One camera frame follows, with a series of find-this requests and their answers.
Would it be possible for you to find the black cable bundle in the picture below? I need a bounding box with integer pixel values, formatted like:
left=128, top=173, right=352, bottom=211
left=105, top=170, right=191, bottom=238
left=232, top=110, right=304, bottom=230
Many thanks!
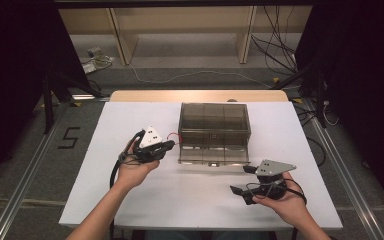
left=250, top=5, right=299, bottom=76

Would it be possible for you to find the white board sheet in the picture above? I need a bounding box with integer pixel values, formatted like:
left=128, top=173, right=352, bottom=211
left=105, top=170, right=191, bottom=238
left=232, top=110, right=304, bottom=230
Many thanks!
left=58, top=100, right=344, bottom=232

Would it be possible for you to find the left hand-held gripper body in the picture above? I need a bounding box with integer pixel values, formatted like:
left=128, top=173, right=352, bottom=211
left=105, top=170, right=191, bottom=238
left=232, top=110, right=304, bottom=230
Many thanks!
left=133, top=125, right=168, bottom=164

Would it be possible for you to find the aluminium floor rail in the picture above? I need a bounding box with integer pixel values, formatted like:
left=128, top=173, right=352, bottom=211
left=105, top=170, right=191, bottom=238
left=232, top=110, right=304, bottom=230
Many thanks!
left=301, top=98, right=384, bottom=240
left=0, top=99, right=72, bottom=240

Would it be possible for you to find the black curtain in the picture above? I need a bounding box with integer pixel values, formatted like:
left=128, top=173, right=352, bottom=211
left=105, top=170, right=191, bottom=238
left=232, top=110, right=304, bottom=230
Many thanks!
left=294, top=0, right=384, bottom=218
left=0, top=0, right=91, bottom=191

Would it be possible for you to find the beige wooden shelf unit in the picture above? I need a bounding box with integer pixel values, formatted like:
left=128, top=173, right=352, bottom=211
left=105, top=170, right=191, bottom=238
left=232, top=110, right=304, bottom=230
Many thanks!
left=58, top=5, right=314, bottom=66

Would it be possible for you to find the white floor cable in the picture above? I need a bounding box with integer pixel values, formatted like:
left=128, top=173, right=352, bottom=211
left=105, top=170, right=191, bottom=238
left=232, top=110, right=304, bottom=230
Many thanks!
left=128, top=63, right=276, bottom=89

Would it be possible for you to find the smoky transparent drawer organizer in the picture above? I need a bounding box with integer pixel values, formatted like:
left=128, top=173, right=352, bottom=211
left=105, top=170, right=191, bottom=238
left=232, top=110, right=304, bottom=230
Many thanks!
left=178, top=102, right=252, bottom=148

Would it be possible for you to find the short aluminium bar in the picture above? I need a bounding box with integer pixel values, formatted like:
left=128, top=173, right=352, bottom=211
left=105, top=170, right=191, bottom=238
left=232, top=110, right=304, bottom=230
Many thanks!
left=70, top=94, right=112, bottom=102

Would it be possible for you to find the person's right hand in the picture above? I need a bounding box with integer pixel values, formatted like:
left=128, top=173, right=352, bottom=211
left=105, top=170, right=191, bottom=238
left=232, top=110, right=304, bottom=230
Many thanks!
left=251, top=171, right=310, bottom=230

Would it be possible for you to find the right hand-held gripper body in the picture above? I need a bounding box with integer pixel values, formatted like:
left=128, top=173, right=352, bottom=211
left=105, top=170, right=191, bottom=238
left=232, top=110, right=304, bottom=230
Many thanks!
left=254, top=159, right=297, bottom=202

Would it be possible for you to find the smoky transparent plastic drawer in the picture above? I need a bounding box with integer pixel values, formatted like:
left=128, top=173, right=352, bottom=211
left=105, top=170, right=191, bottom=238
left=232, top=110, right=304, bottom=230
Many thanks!
left=178, top=143, right=251, bottom=167

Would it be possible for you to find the black metal stand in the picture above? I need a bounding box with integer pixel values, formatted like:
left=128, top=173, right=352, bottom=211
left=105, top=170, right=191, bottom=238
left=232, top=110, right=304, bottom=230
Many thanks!
left=270, top=61, right=328, bottom=129
left=42, top=71, right=105, bottom=135

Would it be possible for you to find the black floor cable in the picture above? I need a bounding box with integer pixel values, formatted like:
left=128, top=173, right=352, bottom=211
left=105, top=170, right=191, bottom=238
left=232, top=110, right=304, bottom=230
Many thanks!
left=293, top=103, right=327, bottom=168

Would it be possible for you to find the person's left hand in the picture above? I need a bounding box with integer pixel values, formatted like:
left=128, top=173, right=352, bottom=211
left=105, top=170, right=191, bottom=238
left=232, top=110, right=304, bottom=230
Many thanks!
left=115, top=140, right=161, bottom=192

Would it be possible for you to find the white power strip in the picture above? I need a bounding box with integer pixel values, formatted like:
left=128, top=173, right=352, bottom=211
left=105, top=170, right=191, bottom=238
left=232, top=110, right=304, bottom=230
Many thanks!
left=81, top=61, right=98, bottom=75

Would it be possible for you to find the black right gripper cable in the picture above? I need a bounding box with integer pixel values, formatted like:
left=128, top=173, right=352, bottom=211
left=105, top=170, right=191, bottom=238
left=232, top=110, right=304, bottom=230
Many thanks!
left=244, top=178, right=308, bottom=240

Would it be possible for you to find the grey power adapter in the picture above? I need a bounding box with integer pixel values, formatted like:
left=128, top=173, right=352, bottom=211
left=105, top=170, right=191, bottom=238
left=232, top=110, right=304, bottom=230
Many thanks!
left=86, top=46, right=104, bottom=60

